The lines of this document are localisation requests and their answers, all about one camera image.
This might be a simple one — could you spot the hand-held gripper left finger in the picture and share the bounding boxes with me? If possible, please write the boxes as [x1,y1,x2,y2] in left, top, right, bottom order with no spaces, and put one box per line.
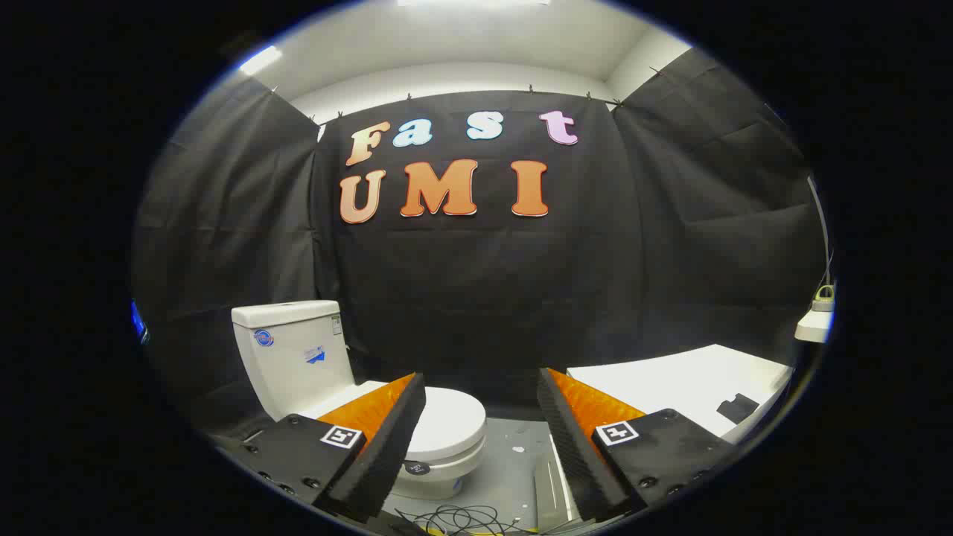
[212,372,427,524]

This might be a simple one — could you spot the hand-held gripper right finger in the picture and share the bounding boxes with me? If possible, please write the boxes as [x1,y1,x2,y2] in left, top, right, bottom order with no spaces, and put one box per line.
[536,367,736,523]

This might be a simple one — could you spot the white toilet lid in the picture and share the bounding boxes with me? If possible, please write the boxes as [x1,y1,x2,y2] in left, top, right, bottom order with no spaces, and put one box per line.
[302,381,488,459]

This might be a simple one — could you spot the white toilet seat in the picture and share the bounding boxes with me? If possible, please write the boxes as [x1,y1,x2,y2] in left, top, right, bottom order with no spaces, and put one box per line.
[404,439,488,471]

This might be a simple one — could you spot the white toilet with tank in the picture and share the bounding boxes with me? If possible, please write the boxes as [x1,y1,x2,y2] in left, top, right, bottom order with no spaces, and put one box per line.
[232,300,488,501]

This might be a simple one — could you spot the flat black piece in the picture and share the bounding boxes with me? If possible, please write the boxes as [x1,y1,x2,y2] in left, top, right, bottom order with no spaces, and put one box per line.
[717,393,760,425]

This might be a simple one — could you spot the black backdrop cloth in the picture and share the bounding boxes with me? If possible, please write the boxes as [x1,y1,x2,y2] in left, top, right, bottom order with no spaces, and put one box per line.
[133,48,829,440]

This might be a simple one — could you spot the small white shelf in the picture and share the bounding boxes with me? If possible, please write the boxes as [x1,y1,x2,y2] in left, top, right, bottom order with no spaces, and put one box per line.
[794,308,834,344]

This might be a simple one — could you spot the ceiling light strip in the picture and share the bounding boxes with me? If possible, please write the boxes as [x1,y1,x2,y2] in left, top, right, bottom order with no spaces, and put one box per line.
[239,45,283,76]

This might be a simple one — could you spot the tangled black cables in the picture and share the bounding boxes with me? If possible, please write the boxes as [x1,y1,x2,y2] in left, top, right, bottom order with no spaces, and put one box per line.
[395,504,523,536]

